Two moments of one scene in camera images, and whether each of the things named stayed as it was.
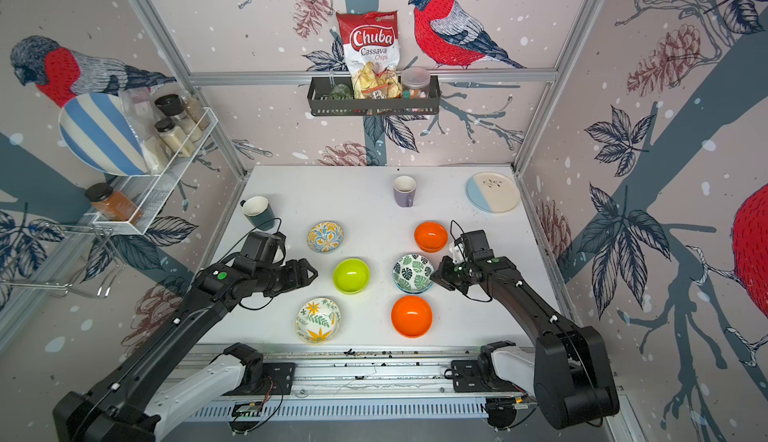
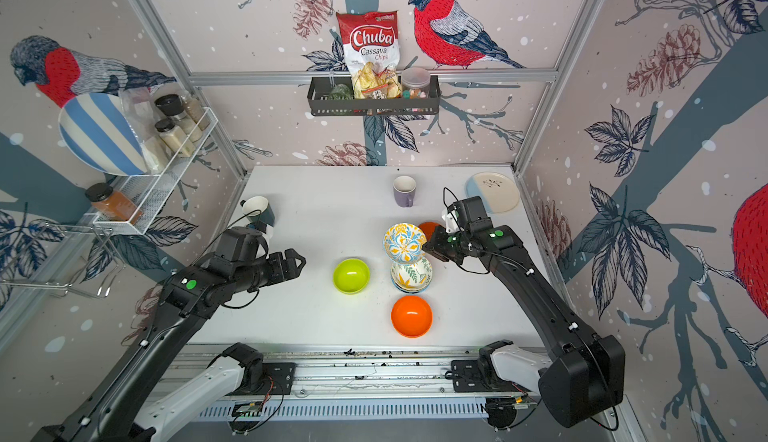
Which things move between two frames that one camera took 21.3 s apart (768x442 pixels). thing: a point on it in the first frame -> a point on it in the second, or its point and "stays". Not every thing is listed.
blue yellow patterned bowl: [325, 237] -> [403, 242]
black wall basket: [319, 105] stays
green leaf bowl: [413, 286] stays
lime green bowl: [351, 276] stays
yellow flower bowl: [317, 320] -> [415, 276]
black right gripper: [442, 273] -> [434, 245]
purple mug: [404, 187] stays
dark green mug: [259, 212] stays
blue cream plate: [493, 192] stays
